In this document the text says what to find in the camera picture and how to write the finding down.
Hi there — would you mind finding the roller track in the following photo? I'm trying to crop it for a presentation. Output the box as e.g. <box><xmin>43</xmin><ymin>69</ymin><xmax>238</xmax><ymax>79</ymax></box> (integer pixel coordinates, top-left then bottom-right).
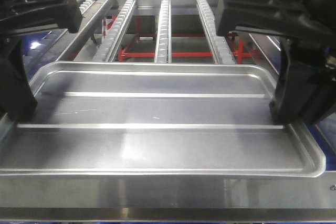
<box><xmin>92</xmin><ymin>0</ymin><xmax>136</xmax><ymax>62</ymax></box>
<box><xmin>154</xmin><ymin>0</ymin><xmax>172</xmax><ymax>63</ymax></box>
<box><xmin>39</xmin><ymin>0</ymin><xmax>96</xmax><ymax>49</ymax></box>
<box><xmin>196</xmin><ymin>0</ymin><xmax>235</xmax><ymax>65</ymax></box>

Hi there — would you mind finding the small silver ridged tray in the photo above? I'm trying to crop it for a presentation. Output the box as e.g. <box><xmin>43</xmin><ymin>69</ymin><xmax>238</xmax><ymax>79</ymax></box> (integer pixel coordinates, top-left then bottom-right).
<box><xmin>1</xmin><ymin>61</ymin><xmax>326</xmax><ymax>177</ymax></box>

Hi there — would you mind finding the left centre roller track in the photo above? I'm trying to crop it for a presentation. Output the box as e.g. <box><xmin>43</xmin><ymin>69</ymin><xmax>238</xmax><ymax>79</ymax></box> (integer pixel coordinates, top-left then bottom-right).
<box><xmin>92</xmin><ymin>0</ymin><xmax>136</xmax><ymax>62</ymax></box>

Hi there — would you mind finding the blue bin under tray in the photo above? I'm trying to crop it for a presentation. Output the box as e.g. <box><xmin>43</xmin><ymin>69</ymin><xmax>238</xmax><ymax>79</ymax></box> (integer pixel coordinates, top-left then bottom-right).
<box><xmin>308</xmin><ymin>115</ymin><xmax>335</xmax><ymax>171</ymax></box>

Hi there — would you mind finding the steel front rack rail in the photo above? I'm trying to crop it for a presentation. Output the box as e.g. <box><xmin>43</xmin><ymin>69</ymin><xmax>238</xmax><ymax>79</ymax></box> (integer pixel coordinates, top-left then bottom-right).
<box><xmin>1</xmin><ymin>172</ymin><xmax>335</xmax><ymax>222</ymax></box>

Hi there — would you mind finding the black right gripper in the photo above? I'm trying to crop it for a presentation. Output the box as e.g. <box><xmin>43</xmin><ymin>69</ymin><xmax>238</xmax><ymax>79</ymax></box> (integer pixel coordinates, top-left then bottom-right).
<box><xmin>215</xmin><ymin>0</ymin><xmax>335</xmax><ymax>125</ymax></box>

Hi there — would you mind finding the right centre roller track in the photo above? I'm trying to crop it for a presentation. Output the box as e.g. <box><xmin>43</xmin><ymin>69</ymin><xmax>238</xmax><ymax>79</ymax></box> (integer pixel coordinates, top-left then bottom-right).
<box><xmin>196</xmin><ymin>0</ymin><xmax>235</xmax><ymax>65</ymax></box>

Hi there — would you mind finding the red metal frame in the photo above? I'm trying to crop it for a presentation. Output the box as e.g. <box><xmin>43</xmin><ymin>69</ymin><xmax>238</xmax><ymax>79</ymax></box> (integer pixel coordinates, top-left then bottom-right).
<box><xmin>115</xmin><ymin>15</ymin><xmax>261</xmax><ymax>64</ymax></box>

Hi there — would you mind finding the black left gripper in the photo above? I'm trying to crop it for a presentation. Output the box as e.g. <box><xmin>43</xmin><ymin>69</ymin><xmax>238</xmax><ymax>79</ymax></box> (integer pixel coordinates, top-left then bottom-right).
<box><xmin>1</xmin><ymin>0</ymin><xmax>82</xmax><ymax>122</ymax></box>

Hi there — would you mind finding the middle roller track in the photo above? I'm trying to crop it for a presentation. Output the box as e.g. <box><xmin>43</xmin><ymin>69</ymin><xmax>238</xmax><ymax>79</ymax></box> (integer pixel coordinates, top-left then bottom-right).
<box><xmin>154</xmin><ymin>0</ymin><xmax>172</xmax><ymax>63</ymax></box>

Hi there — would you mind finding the far left roller track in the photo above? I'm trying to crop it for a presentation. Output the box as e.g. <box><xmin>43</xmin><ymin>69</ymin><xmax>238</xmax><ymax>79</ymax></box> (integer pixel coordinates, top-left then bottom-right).
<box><xmin>39</xmin><ymin>0</ymin><xmax>96</xmax><ymax>49</ymax></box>

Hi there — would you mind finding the left steel divider rail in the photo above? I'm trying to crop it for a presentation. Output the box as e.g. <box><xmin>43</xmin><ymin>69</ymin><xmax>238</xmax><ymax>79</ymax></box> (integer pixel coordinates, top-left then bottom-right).
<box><xmin>26</xmin><ymin>0</ymin><xmax>116</xmax><ymax>86</ymax></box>

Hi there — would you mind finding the blue bin upper right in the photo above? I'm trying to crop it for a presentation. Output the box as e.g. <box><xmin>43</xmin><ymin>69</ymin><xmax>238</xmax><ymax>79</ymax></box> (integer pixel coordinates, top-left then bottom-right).
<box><xmin>253</xmin><ymin>0</ymin><xmax>335</xmax><ymax>76</ymax></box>

